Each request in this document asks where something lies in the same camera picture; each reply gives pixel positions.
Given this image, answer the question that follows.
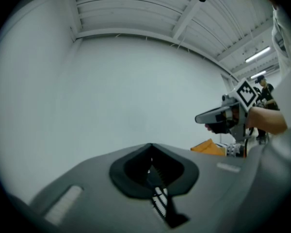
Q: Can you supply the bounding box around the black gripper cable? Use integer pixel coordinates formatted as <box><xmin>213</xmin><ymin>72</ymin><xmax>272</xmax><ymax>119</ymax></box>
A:
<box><xmin>241</xmin><ymin>126</ymin><xmax>257</xmax><ymax>158</ymax></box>

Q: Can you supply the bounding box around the orange box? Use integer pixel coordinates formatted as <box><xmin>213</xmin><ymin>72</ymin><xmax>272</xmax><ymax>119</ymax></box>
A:
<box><xmin>190</xmin><ymin>138</ymin><xmax>226</xmax><ymax>157</ymax></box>

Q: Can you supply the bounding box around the person's right forearm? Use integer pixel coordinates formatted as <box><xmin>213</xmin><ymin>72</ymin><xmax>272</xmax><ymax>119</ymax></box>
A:
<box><xmin>246</xmin><ymin>105</ymin><xmax>289</xmax><ymax>135</ymax></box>

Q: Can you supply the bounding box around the long ceiling light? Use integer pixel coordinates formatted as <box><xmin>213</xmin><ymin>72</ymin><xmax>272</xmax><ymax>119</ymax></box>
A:
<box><xmin>250</xmin><ymin>70</ymin><xmax>267</xmax><ymax>80</ymax></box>
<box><xmin>244</xmin><ymin>46</ymin><xmax>272</xmax><ymax>64</ymax></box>

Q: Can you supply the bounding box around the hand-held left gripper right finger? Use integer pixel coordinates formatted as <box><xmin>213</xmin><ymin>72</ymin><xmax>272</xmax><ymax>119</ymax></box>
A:
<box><xmin>150</xmin><ymin>143</ymin><xmax>264</xmax><ymax>233</ymax></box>

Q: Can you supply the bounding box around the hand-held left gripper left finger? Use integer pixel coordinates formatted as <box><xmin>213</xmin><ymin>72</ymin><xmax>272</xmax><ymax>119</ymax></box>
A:
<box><xmin>29</xmin><ymin>143</ymin><xmax>172</xmax><ymax>233</ymax></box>

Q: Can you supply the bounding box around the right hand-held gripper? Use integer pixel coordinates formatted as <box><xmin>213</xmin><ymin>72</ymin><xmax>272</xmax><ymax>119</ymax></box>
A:
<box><xmin>194</xmin><ymin>78</ymin><xmax>260</xmax><ymax>141</ymax></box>

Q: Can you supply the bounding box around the person's white shirt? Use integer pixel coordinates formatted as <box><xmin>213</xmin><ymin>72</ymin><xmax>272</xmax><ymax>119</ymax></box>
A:
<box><xmin>232</xmin><ymin>3</ymin><xmax>291</xmax><ymax>233</ymax></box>

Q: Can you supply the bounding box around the black and white patterned board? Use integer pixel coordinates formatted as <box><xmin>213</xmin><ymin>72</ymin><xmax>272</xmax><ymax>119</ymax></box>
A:
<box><xmin>217</xmin><ymin>142</ymin><xmax>244</xmax><ymax>158</ymax></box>

